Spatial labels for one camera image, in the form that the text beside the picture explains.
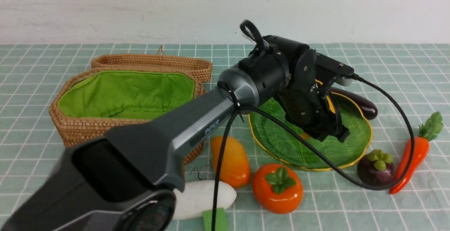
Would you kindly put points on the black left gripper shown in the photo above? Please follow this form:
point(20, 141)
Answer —
point(315, 112)

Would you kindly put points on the dark purple toy eggplant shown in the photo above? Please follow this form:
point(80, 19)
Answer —
point(368, 108)

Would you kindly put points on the purple toy mangosteen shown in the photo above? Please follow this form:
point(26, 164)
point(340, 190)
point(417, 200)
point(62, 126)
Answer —
point(376, 168)

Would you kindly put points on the orange toy persimmon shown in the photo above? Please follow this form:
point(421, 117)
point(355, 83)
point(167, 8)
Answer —
point(277, 188)

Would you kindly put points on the orange toy carrot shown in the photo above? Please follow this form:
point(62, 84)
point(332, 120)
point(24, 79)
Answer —
point(426, 133)

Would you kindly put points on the orange yellow toy mango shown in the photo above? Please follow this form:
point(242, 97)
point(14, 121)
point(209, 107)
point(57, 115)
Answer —
point(235, 167)

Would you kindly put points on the white toy radish with leaves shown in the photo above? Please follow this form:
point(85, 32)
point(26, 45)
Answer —
point(198, 197)

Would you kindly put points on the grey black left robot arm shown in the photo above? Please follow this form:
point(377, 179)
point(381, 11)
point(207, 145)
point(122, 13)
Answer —
point(124, 180)

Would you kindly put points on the green leaf-shaped glass plate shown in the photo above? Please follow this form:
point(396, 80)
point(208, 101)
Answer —
point(285, 148)

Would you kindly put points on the green checkered tablecloth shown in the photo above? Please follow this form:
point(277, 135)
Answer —
point(417, 76)

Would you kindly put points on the green foam cube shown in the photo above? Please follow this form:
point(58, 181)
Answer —
point(221, 220)

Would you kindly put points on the woven wicker basket lid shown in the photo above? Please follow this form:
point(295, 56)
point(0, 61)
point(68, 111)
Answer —
point(198, 68)

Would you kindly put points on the woven wicker basket green lining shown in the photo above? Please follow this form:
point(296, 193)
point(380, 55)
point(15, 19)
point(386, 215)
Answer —
point(94, 101)

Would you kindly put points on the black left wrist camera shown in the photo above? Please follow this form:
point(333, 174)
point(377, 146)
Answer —
point(330, 71)

